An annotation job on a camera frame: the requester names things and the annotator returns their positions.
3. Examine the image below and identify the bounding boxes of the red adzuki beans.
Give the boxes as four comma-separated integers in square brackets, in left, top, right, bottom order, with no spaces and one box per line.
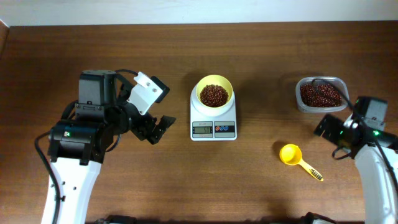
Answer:
[200,84,341,108]

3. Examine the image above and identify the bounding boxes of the yellow measuring scoop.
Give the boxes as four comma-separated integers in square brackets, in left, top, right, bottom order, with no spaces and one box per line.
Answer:
[279,144,324,182]

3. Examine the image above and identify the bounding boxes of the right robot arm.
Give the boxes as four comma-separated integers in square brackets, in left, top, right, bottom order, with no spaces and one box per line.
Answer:
[314,96,397,223]

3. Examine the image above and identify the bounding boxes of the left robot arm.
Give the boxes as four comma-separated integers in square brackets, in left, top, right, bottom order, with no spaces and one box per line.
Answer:
[34,69,176,223]

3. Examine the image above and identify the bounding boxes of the white digital kitchen scale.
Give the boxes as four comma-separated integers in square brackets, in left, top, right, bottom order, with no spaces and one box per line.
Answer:
[190,84,238,141]

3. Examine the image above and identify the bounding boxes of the pale yellow plastic bowl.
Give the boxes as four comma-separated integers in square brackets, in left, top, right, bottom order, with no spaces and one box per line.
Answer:
[195,75,233,109]

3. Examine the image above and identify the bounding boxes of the clear plastic container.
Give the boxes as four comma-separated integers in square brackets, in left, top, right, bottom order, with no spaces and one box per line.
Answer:
[295,77,349,113]

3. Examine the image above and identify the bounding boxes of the right black cable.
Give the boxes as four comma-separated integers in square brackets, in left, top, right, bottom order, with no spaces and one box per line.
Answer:
[310,78,398,194]

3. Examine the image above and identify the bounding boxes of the black cable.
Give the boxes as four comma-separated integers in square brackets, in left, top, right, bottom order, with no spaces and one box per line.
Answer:
[310,78,398,194]
[34,132,63,224]

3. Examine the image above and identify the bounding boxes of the left black cable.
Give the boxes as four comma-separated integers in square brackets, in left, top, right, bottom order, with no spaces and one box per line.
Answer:
[34,132,63,224]

